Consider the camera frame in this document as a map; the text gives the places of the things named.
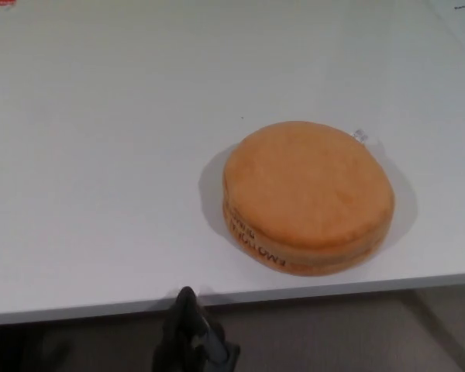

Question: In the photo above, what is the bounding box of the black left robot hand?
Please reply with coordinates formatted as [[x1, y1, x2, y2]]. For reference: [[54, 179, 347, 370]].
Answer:
[[150, 286, 242, 372]]

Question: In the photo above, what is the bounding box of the orange soft plush plate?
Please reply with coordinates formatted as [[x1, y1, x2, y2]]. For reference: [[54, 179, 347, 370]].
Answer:
[[222, 121, 396, 277]]

